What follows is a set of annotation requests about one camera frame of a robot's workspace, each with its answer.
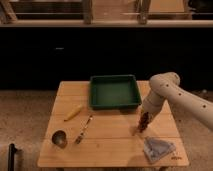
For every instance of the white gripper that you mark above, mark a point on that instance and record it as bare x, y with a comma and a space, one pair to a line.
151, 107

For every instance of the dark red grape bunch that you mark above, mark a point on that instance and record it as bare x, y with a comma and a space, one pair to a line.
144, 121

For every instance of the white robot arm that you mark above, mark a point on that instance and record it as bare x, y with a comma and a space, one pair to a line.
165, 87

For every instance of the green plastic tray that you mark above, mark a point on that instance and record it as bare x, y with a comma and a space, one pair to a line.
109, 92

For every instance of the grey folded cloth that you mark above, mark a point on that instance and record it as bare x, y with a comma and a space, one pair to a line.
156, 149

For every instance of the yellow corn cob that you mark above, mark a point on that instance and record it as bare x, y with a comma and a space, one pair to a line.
73, 113

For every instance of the wooden folding table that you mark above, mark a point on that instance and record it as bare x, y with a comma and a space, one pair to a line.
111, 139

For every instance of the small metal cup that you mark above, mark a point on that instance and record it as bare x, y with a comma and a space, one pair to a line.
59, 139

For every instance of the black object on floor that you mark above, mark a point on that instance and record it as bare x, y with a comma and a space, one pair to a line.
11, 154

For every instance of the wooden shelf rail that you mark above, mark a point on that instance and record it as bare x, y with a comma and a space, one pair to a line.
106, 13

